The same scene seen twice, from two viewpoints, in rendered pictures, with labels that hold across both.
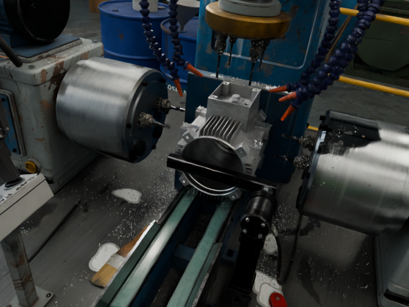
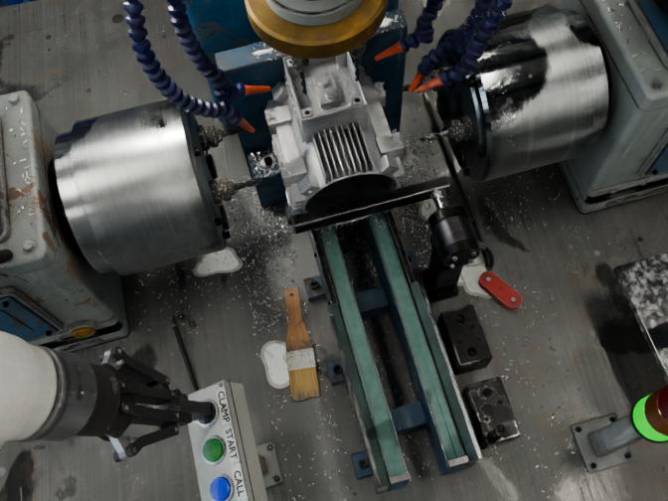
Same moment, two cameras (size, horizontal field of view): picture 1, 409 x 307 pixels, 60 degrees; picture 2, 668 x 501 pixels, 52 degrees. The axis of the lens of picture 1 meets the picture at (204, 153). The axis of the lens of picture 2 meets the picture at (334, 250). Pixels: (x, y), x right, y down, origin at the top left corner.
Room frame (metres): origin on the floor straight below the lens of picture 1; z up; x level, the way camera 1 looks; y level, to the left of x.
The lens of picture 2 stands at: (0.22, 0.23, 1.99)
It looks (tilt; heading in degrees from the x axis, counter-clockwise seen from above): 67 degrees down; 334
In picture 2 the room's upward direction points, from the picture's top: 6 degrees counter-clockwise
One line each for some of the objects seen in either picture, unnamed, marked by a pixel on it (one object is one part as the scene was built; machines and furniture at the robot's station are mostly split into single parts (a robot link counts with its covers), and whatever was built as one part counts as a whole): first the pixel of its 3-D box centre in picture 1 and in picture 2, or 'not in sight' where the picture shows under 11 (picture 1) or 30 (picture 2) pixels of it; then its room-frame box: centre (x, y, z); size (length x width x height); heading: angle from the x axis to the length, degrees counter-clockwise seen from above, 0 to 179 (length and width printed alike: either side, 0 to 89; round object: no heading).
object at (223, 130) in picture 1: (224, 147); (334, 148); (0.76, -0.05, 1.01); 0.20 x 0.19 x 0.19; 164
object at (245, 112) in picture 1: (234, 106); (325, 94); (0.80, -0.06, 1.11); 0.12 x 0.11 x 0.07; 164
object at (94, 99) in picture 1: (100, 105); (117, 195); (0.86, 0.29, 1.04); 0.37 x 0.25 x 0.25; 74
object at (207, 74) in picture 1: (238, 133); (313, 89); (0.91, -0.09, 0.97); 0.30 x 0.11 x 0.34; 74
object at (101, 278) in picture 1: (126, 254); (298, 343); (0.57, 0.16, 0.80); 0.21 x 0.05 x 0.01; 157
